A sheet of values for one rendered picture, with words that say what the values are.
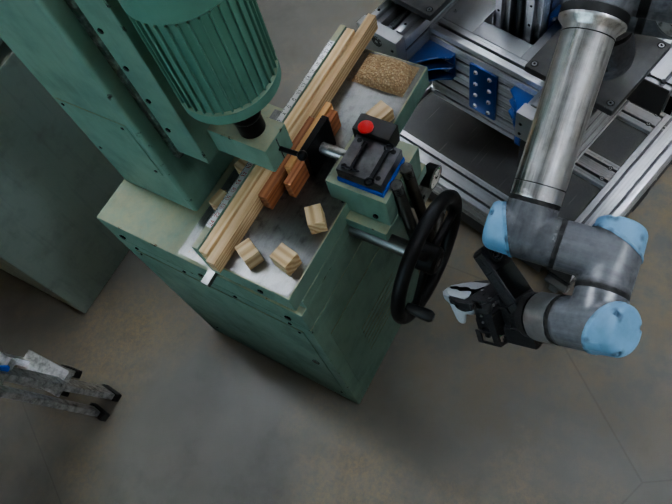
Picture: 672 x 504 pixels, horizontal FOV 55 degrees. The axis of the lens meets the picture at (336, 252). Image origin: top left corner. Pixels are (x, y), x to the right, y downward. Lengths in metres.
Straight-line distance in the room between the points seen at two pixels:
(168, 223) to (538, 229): 0.86
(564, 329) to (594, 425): 1.13
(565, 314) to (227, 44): 0.61
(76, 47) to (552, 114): 0.72
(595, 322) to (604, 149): 1.32
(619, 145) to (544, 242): 1.28
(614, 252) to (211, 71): 0.62
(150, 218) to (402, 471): 1.05
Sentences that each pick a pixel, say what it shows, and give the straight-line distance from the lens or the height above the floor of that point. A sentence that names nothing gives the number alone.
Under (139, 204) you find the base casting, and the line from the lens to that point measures 1.57.
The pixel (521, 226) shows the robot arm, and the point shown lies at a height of 1.15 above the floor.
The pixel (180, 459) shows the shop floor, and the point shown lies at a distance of 2.19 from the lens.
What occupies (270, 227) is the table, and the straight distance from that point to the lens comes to 1.29.
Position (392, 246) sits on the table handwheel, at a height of 0.82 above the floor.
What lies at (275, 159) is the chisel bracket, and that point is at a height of 1.03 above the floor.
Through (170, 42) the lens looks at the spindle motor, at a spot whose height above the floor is 1.38.
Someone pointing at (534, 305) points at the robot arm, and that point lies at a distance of 0.99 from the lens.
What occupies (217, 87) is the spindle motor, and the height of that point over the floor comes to 1.28.
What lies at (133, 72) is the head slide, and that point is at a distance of 1.15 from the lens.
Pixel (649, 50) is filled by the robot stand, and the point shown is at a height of 0.82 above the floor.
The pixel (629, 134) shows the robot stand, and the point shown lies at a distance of 2.24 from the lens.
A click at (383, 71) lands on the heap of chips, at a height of 0.93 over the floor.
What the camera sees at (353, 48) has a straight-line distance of 1.47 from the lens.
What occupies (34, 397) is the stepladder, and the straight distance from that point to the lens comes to 2.05.
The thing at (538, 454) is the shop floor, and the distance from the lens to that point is 2.03.
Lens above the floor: 1.99
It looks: 62 degrees down
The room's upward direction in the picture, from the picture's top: 22 degrees counter-clockwise
